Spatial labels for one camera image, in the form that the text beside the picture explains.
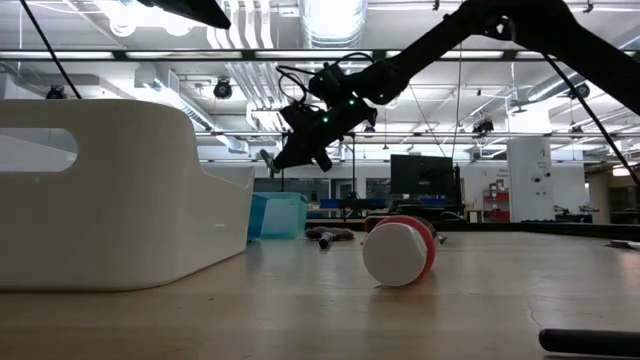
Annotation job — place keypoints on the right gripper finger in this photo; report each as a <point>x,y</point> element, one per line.
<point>292,145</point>
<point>295,159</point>

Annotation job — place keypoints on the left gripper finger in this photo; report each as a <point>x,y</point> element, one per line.
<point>200,12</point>

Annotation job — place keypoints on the red black striped paint bottle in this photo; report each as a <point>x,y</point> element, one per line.
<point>395,255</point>

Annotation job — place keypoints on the square head black brush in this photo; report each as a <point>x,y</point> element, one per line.
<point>625,245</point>

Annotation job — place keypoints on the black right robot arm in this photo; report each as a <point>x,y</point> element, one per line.
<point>550,30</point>

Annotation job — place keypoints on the overhead rig light bar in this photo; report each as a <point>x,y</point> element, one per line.
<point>200,55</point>

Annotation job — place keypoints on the teal translucent plastic bin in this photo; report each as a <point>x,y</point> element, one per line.
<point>285,217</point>

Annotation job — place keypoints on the black computer monitor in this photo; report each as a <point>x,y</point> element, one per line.
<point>420,177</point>

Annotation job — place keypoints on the red storage shelf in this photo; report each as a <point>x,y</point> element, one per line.
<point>497,215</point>

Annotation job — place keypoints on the white plastic bin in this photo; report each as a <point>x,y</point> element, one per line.
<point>125,210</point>

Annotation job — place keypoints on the white square pillar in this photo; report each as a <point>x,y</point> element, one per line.
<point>530,200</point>

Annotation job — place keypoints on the glowing lamp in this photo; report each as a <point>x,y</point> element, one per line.
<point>620,172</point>

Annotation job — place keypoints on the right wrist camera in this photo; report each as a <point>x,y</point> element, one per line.
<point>300,117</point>

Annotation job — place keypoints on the silver ceiling air duct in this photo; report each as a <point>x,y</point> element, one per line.
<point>332,30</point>

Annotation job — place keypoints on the black aluminium table frame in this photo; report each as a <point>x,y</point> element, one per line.
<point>500,227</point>

